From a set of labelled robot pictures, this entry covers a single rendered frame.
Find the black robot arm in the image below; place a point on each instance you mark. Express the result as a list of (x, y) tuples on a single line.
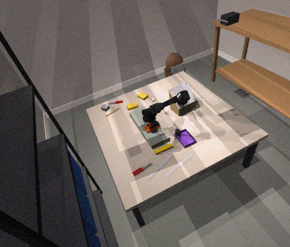
[(157, 107)]

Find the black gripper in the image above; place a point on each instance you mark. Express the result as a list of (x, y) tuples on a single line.
[(154, 123)]

